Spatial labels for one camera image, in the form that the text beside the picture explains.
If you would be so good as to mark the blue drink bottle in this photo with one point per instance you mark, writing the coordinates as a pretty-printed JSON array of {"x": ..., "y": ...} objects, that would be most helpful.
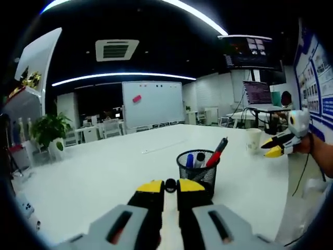
[{"x": 17, "y": 132}]

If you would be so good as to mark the red whiteboard marker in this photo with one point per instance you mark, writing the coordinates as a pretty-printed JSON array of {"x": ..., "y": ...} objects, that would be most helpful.
[{"x": 214, "y": 157}]

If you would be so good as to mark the small potted plant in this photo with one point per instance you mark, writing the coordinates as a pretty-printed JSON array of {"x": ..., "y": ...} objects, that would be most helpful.
[{"x": 188, "y": 108}]

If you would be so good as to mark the white tall cabinet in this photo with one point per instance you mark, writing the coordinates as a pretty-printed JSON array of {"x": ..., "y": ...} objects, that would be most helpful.
[{"x": 67, "y": 109}]

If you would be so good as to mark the gold ornaments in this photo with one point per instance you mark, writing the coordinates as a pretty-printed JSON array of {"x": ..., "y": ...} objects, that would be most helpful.
[{"x": 33, "y": 78}]

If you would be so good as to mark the pink whiteboard eraser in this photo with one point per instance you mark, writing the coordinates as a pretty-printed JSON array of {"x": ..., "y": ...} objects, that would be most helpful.
[{"x": 137, "y": 99}]

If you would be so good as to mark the ceiling air conditioner vent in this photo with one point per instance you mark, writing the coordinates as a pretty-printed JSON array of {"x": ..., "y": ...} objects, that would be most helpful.
[{"x": 117, "y": 50}]

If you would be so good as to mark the white drink bottle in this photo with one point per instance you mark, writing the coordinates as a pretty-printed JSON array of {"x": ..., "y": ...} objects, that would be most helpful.
[
  {"x": 23, "y": 130},
  {"x": 29, "y": 129}
]

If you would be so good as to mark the patterned white paper cup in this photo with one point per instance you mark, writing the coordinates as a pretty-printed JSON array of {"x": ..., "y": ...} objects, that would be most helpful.
[
  {"x": 253, "y": 145},
  {"x": 254, "y": 130}
]

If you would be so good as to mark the person's right hand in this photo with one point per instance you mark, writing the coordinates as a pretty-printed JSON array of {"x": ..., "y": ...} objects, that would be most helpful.
[{"x": 305, "y": 145}]

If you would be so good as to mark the blue whiteboard marker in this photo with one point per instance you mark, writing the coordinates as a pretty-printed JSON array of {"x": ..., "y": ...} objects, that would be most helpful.
[{"x": 190, "y": 159}]

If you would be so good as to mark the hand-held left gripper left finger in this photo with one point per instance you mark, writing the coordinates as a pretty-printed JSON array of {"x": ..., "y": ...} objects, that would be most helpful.
[{"x": 145, "y": 211}]

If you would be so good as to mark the group of white office chairs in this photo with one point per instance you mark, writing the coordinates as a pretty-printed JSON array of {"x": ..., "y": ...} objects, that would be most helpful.
[{"x": 104, "y": 129}]

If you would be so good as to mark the laptop with lit screen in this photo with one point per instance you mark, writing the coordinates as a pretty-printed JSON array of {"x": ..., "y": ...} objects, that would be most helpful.
[{"x": 257, "y": 93}]

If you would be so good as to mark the white rolling whiteboard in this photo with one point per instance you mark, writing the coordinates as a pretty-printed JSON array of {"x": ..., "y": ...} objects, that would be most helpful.
[{"x": 153, "y": 104}]

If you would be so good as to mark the long ceiling light strip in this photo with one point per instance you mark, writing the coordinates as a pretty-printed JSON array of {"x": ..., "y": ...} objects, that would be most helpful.
[
  {"x": 130, "y": 74},
  {"x": 208, "y": 20}
]

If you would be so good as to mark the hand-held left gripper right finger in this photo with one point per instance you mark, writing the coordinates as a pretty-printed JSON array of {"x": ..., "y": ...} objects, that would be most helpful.
[{"x": 192, "y": 211}]

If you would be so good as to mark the black mesh pen holder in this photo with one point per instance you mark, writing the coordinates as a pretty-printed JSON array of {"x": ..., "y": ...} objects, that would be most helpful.
[{"x": 205, "y": 179}]

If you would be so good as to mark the light blue smartphone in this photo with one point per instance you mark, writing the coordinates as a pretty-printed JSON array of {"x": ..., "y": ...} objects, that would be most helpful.
[{"x": 28, "y": 208}]

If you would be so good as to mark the large potted green plant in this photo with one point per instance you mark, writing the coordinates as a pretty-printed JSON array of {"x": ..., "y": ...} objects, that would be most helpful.
[{"x": 49, "y": 127}]

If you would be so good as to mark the blue white wall poster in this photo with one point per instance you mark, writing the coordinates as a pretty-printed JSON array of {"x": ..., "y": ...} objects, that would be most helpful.
[{"x": 320, "y": 78}]

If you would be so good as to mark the hanging display screen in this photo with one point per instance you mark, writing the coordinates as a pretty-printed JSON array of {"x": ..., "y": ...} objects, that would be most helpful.
[{"x": 247, "y": 57}]

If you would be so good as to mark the white display stand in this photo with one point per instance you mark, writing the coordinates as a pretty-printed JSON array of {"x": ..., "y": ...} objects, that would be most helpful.
[{"x": 39, "y": 54}]

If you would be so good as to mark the person's white shirt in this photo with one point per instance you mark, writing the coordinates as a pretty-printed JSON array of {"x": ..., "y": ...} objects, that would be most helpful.
[{"x": 307, "y": 216}]

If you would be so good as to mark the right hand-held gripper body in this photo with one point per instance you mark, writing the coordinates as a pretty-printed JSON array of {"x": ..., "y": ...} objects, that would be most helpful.
[{"x": 300, "y": 122}]

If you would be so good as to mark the black whiteboard marker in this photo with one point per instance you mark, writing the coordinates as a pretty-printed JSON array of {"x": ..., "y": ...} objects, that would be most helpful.
[
  {"x": 170, "y": 216},
  {"x": 199, "y": 157}
]

